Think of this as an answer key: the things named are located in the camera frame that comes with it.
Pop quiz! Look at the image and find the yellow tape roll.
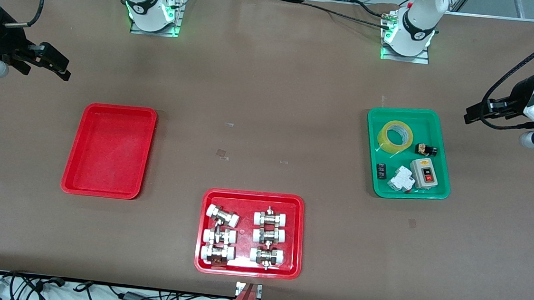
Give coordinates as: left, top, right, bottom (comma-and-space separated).
375, 119, 415, 156

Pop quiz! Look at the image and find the green plastic tray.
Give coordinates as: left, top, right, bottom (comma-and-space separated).
361, 105, 457, 203

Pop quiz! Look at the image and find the empty red plastic tray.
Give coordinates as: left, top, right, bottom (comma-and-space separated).
59, 101, 159, 202

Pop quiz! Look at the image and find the red tray with fittings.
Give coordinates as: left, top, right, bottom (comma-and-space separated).
193, 187, 307, 281

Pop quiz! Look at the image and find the small black gold component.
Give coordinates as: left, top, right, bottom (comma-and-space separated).
414, 143, 439, 158

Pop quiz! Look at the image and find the white circuit breaker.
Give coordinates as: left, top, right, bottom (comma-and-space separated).
386, 165, 415, 194

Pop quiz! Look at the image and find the white metal pipe fitting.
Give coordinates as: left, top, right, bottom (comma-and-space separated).
253, 205, 289, 228
249, 246, 286, 271
200, 243, 236, 266
202, 226, 238, 246
205, 203, 241, 228
252, 226, 286, 246

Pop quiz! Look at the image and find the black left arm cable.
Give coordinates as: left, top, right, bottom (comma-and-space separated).
480, 14, 534, 133

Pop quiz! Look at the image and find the grey push button switch box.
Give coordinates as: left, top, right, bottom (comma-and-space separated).
409, 157, 439, 191

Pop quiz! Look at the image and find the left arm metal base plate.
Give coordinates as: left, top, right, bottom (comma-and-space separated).
380, 11, 434, 65

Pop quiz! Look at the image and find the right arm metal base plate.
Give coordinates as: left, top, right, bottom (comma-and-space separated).
130, 0, 186, 39

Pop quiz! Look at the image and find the black cable on table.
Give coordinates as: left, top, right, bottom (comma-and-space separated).
300, 0, 393, 29

